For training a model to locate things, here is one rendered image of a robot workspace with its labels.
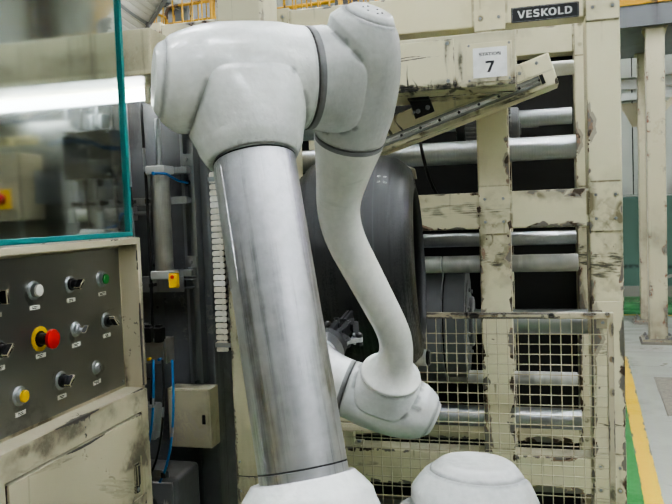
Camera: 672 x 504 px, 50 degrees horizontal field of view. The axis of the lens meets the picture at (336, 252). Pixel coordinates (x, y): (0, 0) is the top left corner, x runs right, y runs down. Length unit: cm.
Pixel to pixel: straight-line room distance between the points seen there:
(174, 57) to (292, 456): 46
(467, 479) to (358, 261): 40
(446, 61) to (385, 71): 112
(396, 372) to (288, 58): 56
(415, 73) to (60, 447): 130
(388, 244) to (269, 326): 84
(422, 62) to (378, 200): 55
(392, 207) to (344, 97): 75
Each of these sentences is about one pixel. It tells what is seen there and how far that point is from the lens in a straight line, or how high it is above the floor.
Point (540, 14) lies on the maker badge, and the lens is 239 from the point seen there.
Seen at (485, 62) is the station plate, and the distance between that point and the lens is 204.
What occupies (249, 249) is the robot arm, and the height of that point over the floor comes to 127.
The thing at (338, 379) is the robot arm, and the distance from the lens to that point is 124.
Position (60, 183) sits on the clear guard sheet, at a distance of 161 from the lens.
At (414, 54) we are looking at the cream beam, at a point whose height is 174.
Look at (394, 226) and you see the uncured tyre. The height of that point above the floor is 127.
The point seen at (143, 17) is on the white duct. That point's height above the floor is 194.
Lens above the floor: 131
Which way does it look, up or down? 3 degrees down
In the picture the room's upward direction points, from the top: 2 degrees counter-clockwise
